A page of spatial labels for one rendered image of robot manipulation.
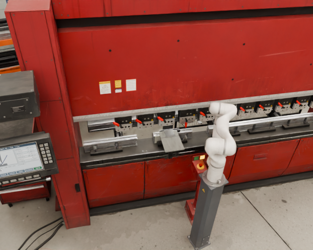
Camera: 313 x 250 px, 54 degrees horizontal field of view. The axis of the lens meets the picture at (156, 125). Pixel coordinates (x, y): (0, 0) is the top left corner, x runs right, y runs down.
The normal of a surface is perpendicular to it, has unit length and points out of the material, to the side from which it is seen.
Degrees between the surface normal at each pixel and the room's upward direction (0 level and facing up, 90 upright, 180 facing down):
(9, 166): 90
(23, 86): 1
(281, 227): 0
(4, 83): 1
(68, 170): 90
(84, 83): 90
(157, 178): 90
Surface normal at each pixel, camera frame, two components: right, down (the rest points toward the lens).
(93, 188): 0.22, 0.64
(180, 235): 0.04, -0.76
